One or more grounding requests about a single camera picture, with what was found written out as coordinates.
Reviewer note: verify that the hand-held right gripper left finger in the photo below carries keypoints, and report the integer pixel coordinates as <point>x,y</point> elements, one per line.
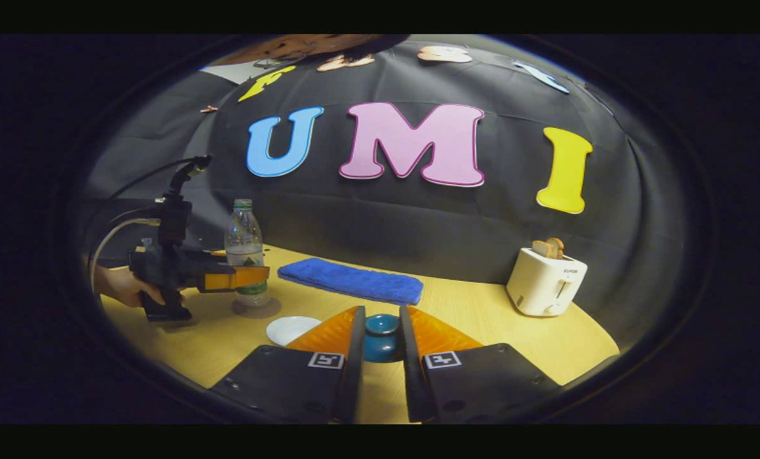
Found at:
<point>354,382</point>

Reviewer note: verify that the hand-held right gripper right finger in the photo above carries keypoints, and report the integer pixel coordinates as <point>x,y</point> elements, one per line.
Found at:
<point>412,382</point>

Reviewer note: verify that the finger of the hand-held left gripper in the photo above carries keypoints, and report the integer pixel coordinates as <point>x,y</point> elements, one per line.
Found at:
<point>246,278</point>
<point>219,254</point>

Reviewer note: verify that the clear plastic water bottle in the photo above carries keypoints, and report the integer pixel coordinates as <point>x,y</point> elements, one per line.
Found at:
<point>245,245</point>

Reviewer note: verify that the round brown coaster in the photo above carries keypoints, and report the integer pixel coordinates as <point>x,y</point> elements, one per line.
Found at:
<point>259,311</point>

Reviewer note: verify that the blue teacup lid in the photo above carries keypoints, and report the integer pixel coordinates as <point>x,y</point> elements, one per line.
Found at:
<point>382,347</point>

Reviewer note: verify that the white teacup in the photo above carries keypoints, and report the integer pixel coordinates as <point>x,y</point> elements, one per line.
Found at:
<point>291,330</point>

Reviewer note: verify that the blue towel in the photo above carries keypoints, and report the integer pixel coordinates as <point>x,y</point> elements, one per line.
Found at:
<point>354,280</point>

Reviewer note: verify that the white toaster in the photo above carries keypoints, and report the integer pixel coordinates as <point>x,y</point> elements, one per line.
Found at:
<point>542,287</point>

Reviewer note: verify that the brown toast slice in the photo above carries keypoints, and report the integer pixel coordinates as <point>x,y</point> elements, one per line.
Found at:
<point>549,247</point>

